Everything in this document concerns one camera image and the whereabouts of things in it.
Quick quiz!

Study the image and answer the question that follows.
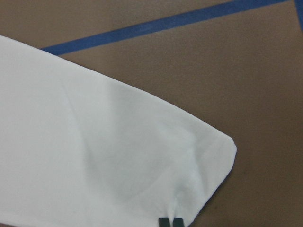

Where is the white long-sleeve text shirt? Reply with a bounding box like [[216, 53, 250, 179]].
[[0, 36, 237, 227]]

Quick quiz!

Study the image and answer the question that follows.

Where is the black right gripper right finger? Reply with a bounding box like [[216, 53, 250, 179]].
[[173, 218, 185, 227]]

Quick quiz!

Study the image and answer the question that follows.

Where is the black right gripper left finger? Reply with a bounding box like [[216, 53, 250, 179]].
[[158, 218, 169, 227]]

